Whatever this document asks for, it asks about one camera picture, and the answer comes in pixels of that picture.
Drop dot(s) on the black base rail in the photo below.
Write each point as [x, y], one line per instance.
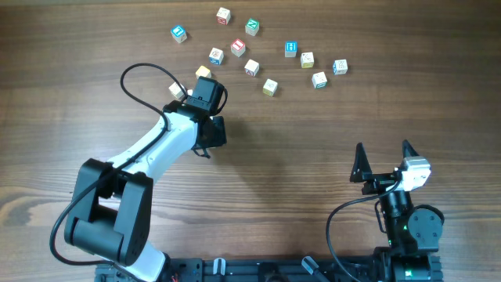
[362, 268]

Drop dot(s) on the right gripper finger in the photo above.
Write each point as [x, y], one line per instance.
[361, 171]
[408, 150]

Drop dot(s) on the yellow sided picture block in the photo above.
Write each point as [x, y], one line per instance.
[270, 87]

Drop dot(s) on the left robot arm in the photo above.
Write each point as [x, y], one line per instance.
[110, 212]

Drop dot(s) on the blue H letter block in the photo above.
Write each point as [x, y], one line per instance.
[290, 49]

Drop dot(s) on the green N block top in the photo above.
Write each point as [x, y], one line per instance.
[252, 27]

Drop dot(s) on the blue sided picture block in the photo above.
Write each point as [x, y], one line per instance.
[216, 56]

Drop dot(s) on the red X letter block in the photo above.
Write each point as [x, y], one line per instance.
[223, 16]

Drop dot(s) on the red I letter block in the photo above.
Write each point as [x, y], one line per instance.
[238, 48]

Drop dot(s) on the plain cream wooden block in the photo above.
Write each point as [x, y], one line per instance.
[177, 90]

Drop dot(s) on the green edged picture block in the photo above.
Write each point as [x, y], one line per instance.
[319, 80]

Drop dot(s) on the blue edged picture block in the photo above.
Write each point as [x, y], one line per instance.
[340, 67]

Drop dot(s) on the yellow top wooden block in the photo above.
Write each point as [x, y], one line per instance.
[203, 71]

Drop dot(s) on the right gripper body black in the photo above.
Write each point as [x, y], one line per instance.
[378, 183]

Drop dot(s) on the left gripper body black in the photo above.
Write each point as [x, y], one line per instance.
[218, 136]

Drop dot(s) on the yellow edged picture block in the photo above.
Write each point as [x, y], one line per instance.
[307, 60]

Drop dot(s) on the blue I letter block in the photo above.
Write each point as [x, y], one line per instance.
[179, 33]

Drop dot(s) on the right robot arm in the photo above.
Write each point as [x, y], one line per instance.
[413, 231]

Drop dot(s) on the red A sided block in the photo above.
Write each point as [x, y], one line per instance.
[252, 68]

